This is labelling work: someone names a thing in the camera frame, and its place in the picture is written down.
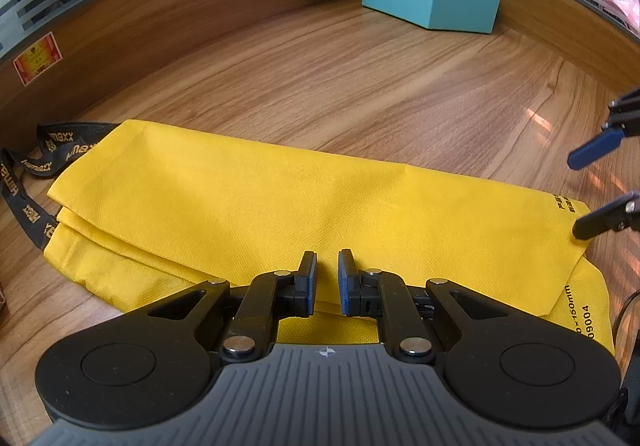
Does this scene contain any yellow fabric shopping bag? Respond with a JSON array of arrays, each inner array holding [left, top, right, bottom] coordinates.
[[1, 120, 614, 348]]

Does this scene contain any red orange sticker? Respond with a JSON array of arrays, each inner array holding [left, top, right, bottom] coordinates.
[[13, 31, 63, 86]]

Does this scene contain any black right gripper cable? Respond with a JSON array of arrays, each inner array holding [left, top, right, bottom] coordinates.
[[612, 289, 640, 342]]

